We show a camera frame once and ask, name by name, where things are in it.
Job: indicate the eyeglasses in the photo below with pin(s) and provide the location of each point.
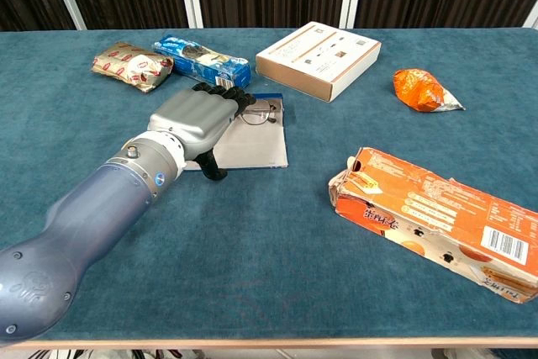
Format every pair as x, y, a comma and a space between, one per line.
257, 118

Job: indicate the crumpled orange snack bag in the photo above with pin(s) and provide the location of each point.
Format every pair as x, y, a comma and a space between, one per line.
420, 90

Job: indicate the long orange carton box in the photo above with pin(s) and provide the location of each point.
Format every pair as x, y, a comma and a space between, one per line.
441, 216

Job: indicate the flat white cardboard box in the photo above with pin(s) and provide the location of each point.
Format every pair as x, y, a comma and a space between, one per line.
315, 52

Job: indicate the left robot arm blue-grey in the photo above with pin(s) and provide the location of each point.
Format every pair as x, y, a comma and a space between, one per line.
96, 216

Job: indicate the blue cookie package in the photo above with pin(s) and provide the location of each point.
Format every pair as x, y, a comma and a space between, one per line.
202, 62

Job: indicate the teal velvet tablecloth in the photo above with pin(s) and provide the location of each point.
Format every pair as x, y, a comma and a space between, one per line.
252, 249

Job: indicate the dark blue rectangular box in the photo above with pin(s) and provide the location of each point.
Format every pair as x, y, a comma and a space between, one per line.
252, 144

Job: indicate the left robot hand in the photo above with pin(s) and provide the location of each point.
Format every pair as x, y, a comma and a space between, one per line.
193, 119

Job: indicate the gold snack packet red logos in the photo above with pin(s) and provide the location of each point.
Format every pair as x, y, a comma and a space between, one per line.
126, 64

